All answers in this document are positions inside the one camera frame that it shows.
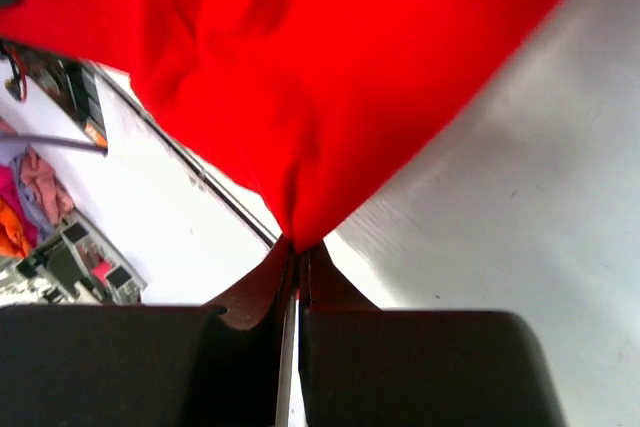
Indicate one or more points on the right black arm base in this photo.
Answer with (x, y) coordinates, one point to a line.
(69, 84)

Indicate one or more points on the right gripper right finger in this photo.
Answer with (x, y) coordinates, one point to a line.
(364, 366)

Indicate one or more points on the colourful clothes pile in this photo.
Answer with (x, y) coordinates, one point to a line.
(33, 201)

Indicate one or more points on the red t shirt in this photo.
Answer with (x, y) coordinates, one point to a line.
(312, 104)

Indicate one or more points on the metal frame clutter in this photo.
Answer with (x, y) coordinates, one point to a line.
(76, 264)

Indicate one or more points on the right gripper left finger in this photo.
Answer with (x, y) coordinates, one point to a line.
(224, 363)

